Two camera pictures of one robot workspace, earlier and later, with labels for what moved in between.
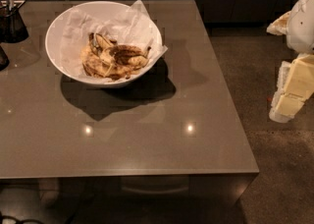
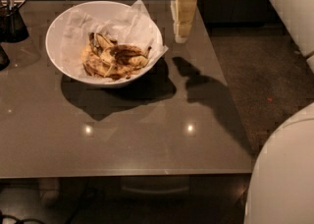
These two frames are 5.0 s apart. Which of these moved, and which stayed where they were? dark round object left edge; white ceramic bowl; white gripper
Moved: white gripper
Stayed: dark round object left edge; white ceramic bowl
